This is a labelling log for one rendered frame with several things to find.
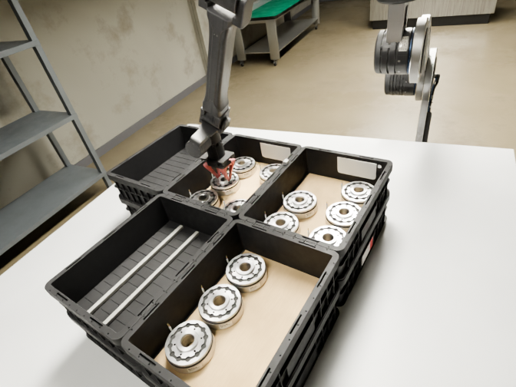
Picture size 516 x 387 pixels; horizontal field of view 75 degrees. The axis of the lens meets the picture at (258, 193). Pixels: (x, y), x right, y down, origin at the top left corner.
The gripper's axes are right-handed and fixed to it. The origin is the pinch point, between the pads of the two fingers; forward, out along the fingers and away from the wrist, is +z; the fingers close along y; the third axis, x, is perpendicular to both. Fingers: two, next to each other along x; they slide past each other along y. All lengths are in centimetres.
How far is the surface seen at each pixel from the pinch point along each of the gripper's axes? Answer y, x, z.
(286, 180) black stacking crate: 23.2, 4.4, -1.1
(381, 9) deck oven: -115, 532, 69
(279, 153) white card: 12.2, 18.0, -1.0
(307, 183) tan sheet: 26.0, 12.0, 4.9
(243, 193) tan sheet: 8.2, -0.7, 4.4
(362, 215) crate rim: 51, -6, -5
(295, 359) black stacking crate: 51, -43, 2
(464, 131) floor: 55, 218, 93
